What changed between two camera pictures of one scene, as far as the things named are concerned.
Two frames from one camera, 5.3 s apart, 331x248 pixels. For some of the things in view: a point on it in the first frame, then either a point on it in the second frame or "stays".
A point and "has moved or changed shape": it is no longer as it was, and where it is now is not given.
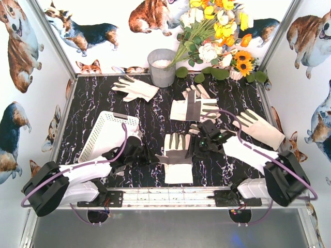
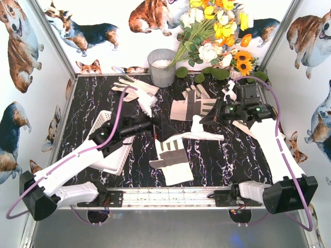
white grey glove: x=196 y=105 stays
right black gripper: x=197 y=142 -> x=220 y=111
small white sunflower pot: x=235 y=75 stays
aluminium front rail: x=172 y=199 stays
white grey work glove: x=178 y=169 has moved or changed shape
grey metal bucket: x=159 y=60 stays
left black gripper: x=149 y=154 -> x=156 y=125
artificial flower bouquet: x=212 y=31 stays
